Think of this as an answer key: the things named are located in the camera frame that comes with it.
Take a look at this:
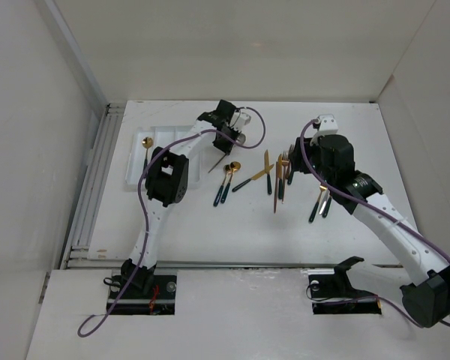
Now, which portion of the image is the silver spoon thin handle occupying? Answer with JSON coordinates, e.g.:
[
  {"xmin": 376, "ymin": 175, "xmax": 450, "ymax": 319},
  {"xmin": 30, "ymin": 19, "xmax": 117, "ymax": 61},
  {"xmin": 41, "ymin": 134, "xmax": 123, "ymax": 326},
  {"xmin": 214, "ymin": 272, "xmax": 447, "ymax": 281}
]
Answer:
[{"xmin": 208, "ymin": 133, "xmax": 246, "ymax": 173}]

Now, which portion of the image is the gold spoon green handle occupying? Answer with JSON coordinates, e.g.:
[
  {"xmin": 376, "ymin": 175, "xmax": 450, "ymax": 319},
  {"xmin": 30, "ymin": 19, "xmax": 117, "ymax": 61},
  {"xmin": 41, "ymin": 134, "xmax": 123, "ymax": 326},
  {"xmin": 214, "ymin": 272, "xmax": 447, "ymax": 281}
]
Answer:
[
  {"xmin": 213, "ymin": 163, "xmax": 232, "ymax": 207},
  {"xmin": 220, "ymin": 161, "xmax": 242, "ymax": 203},
  {"xmin": 142, "ymin": 136, "xmax": 154, "ymax": 168}
]

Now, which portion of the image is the gold knife green handle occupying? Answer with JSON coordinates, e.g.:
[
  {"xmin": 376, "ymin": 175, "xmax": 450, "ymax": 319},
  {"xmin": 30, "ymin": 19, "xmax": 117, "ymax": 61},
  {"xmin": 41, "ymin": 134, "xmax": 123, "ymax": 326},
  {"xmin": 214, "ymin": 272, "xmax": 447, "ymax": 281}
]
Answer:
[
  {"xmin": 232, "ymin": 165, "xmax": 274, "ymax": 193},
  {"xmin": 264, "ymin": 150, "xmax": 272, "ymax": 195}
]

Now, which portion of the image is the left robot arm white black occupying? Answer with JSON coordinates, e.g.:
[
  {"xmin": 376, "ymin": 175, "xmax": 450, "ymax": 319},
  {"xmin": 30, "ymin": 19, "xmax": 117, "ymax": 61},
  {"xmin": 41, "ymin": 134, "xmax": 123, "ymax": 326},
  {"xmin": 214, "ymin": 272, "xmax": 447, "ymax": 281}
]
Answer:
[{"xmin": 121, "ymin": 100, "xmax": 251, "ymax": 298}]

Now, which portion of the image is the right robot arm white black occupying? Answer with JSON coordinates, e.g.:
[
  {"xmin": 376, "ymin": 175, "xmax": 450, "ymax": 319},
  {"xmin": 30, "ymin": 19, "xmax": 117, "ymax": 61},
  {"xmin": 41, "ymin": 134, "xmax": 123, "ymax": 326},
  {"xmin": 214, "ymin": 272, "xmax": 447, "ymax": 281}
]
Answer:
[{"xmin": 291, "ymin": 134, "xmax": 450, "ymax": 328}]

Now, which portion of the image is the white divided utensil tray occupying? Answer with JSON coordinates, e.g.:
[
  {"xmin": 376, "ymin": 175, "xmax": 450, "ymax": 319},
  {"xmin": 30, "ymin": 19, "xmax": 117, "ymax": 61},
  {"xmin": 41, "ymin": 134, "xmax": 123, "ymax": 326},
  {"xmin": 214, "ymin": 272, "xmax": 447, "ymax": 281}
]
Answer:
[{"xmin": 124, "ymin": 126, "xmax": 203, "ymax": 191}]

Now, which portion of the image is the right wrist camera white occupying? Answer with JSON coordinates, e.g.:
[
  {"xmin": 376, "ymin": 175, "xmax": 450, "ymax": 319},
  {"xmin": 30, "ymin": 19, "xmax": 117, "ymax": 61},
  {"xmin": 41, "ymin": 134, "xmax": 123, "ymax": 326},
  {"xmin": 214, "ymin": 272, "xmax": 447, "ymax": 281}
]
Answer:
[{"xmin": 310, "ymin": 114, "xmax": 338, "ymax": 146}]

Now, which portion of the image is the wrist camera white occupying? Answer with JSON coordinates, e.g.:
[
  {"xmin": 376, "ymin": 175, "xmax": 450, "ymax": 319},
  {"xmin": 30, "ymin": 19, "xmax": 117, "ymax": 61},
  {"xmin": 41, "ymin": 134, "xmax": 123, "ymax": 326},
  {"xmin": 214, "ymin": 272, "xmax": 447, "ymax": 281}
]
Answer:
[
  {"xmin": 230, "ymin": 111, "xmax": 251, "ymax": 132},
  {"xmin": 310, "ymin": 114, "xmax": 338, "ymax": 146}
]

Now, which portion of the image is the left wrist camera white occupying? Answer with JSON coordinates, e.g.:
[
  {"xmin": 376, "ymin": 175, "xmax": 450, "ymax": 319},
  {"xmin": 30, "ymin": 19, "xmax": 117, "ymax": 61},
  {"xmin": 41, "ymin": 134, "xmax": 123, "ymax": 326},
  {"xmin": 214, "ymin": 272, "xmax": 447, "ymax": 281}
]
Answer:
[{"xmin": 230, "ymin": 111, "xmax": 251, "ymax": 132}]

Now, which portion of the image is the gold fork green handle right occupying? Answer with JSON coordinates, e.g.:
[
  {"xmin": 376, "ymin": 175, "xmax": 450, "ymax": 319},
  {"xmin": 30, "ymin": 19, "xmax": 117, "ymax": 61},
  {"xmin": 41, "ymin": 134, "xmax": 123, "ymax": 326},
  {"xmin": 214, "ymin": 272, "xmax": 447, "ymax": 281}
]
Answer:
[{"xmin": 308, "ymin": 184, "xmax": 327, "ymax": 224}]

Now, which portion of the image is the gold knife green handle upright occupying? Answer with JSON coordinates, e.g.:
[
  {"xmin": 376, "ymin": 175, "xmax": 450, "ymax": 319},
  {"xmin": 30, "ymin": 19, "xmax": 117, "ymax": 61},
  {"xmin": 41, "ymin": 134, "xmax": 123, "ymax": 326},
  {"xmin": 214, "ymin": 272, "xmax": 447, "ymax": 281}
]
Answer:
[{"xmin": 264, "ymin": 150, "xmax": 272, "ymax": 195}]

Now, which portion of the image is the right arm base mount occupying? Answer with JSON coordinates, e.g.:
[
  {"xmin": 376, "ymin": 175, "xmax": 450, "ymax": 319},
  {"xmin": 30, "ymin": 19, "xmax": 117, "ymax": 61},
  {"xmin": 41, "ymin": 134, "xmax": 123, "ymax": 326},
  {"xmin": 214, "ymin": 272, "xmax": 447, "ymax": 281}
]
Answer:
[{"xmin": 306, "ymin": 256, "xmax": 382, "ymax": 315}]

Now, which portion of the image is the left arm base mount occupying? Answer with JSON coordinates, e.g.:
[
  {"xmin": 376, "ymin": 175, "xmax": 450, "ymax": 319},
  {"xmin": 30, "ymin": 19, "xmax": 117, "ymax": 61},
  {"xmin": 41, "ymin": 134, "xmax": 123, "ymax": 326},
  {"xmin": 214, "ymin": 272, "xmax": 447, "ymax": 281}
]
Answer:
[{"xmin": 103, "ymin": 269, "xmax": 178, "ymax": 316}]

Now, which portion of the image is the aluminium rail frame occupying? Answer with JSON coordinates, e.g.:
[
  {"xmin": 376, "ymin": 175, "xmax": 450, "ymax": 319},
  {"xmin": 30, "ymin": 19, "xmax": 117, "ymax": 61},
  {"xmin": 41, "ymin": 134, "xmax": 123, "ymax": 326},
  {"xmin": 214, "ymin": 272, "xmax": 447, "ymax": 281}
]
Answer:
[{"xmin": 58, "ymin": 103, "xmax": 125, "ymax": 269}]

